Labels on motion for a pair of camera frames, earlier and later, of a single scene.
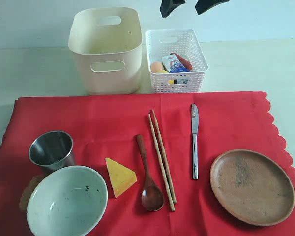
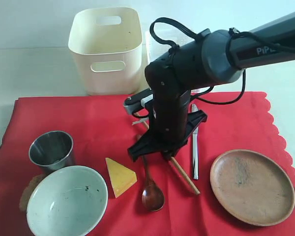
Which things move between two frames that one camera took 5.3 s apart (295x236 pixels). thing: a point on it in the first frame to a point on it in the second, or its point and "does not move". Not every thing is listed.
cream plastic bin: x=106 y=43 does not move
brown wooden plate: x=252 y=188 does not move
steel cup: x=52 y=150 does not move
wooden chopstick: x=163 y=154 to x=172 y=160
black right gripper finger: x=202 y=6 to x=173 y=123
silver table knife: x=195 y=129 does not move
